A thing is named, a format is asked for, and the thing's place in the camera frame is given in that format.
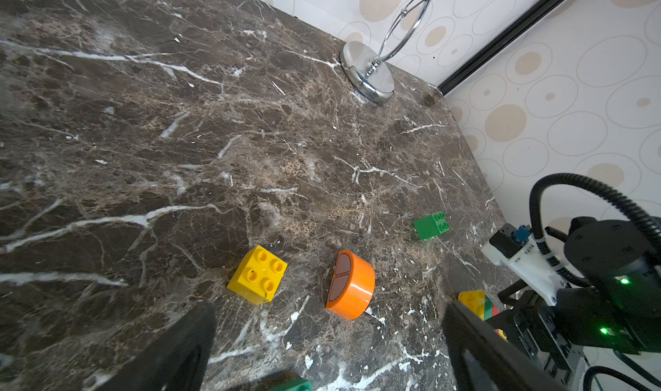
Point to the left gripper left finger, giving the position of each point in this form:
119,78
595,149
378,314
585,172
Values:
176,360

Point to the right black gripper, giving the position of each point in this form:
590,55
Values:
554,337

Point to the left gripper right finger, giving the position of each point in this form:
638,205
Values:
482,360

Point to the yellow square lego back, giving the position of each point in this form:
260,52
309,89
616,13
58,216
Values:
474,300

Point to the green square lego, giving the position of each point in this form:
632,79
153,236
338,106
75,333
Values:
431,226

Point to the green long lego back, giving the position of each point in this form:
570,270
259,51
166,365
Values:
489,310

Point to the green long lego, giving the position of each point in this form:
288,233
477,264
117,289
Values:
296,384
489,310

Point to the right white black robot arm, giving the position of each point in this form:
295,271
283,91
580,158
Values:
596,285

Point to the green long lego front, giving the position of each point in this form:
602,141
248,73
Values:
296,384

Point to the orange round lego piece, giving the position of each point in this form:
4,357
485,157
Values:
352,287

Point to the chrome hook stand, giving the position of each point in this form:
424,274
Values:
366,69

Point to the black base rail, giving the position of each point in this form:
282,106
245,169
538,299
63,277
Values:
591,357

